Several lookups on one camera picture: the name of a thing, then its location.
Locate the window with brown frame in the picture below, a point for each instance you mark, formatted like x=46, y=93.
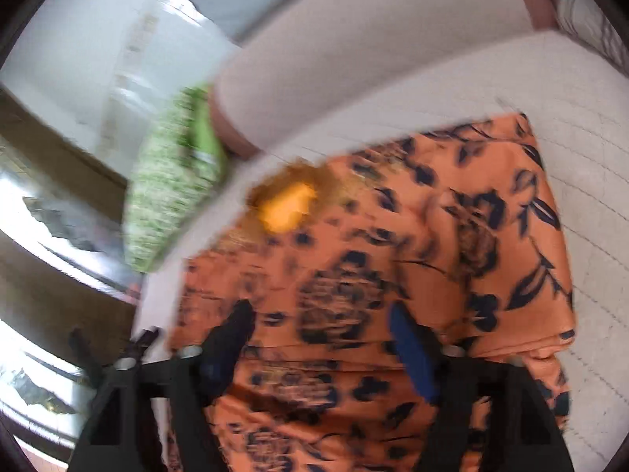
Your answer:
x=44, y=275

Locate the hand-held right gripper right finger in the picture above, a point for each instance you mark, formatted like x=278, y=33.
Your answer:
x=413, y=356

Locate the white glossy cabinet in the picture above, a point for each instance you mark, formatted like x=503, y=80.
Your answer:
x=147, y=59

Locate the orange floral garment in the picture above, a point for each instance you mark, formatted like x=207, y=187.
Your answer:
x=344, y=255

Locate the white patterned pillow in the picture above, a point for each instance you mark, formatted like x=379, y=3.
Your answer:
x=585, y=10

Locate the white quilted bed mattress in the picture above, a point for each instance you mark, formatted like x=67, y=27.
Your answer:
x=589, y=157

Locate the green patterned pillow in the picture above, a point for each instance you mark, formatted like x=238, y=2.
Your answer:
x=167, y=196

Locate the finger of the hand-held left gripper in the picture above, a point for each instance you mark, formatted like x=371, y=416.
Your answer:
x=84, y=351
x=145, y=341

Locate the white padded headboard pink trim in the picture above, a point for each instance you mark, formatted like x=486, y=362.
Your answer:
x=344, y=34

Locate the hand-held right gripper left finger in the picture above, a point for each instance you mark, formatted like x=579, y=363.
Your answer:
x=227, y=354

